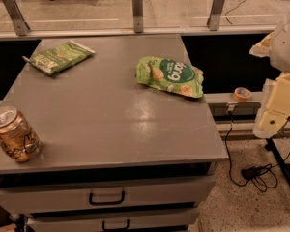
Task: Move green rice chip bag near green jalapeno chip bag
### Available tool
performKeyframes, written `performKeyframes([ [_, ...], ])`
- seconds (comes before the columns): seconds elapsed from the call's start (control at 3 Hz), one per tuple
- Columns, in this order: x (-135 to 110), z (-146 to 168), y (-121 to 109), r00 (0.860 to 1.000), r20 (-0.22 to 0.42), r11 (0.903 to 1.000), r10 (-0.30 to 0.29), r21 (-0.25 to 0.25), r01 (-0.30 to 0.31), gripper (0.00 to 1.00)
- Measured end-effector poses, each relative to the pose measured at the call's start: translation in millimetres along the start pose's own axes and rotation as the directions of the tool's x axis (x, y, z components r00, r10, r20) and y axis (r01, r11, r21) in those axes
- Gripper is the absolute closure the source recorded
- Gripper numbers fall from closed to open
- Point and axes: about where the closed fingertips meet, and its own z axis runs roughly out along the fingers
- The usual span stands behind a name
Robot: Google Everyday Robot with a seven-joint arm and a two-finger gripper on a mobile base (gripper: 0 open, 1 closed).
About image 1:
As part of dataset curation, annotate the black power cable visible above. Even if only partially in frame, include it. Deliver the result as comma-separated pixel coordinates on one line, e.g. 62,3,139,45
223,111,290,193

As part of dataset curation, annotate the left metal railing bracket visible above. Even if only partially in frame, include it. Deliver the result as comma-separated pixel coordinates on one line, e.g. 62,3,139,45
2,0,30,36

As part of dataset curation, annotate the orange tape roll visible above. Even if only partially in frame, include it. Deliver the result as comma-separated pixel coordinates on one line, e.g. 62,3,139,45
233,87,251,102

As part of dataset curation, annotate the drawer black handle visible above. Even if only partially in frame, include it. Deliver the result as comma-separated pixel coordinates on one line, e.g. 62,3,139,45
101,219,131,232
88,190,126,206

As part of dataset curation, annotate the black stand leg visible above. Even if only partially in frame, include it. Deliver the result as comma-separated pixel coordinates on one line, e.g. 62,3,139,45
265,138,290,187

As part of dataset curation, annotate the right metal railing bracket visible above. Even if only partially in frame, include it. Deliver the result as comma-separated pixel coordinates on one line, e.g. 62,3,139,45
207,0,225,31

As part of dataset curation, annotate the green rice chip bag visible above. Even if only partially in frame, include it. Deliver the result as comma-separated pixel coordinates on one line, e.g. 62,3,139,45
136,56,204,99

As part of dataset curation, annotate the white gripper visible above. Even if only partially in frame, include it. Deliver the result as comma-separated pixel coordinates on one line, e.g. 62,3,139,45
249,11,290,139

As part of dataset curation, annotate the upper drawer black handle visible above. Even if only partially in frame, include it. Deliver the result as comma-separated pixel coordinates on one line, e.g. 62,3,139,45
88,190,126,206

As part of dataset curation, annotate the middle metal railing bracket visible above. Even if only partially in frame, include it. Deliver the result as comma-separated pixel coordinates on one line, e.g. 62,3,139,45
132,0,143,33

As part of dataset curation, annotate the lower drawer black handle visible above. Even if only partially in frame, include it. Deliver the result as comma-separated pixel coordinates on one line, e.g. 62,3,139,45
101,219,131,232

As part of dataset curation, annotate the gold soda can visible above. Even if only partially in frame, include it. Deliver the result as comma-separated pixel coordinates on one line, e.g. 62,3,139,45
0,106,42,163

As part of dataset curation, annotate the metal railing bracket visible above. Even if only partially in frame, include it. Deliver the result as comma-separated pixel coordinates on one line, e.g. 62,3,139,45
132,0,143,33
2,0,30,36
207,0,225,31

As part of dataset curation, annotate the green jalapeno chip bag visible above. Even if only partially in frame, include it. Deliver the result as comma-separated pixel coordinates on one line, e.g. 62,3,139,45
23,41,95,76

